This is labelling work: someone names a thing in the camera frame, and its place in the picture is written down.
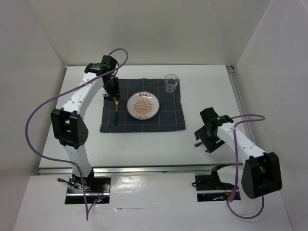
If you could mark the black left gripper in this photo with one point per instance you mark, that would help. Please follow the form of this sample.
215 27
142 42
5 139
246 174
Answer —
115 92

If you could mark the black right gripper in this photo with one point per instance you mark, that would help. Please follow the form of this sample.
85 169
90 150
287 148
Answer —
211 146

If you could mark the silver knife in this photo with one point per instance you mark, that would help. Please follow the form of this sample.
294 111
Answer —
198 144

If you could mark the gold fork green handle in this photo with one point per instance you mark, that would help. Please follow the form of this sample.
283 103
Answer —
117 101

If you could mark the plate with orange sunburst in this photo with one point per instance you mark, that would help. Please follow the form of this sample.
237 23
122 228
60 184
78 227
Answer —
143 105

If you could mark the dark grey checked cloth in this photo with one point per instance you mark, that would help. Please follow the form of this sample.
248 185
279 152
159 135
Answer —
169 118

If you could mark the clear plastic cup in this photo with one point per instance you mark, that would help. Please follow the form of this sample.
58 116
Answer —
171 82

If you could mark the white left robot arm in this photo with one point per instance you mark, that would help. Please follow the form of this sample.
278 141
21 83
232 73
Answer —
68 124

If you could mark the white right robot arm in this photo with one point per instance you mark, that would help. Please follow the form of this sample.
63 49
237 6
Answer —
257 171

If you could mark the aluminium front rail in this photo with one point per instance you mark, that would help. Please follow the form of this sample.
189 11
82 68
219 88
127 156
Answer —
133 169

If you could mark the aluminium rail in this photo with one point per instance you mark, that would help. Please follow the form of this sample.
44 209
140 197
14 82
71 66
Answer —
133 169
240 101

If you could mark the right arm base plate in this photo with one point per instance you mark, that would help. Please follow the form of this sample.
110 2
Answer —
211 189

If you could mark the aluminium right side rail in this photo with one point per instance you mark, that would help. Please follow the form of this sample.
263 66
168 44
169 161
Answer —
240 101

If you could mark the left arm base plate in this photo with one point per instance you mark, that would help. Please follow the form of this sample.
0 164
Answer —
100 191

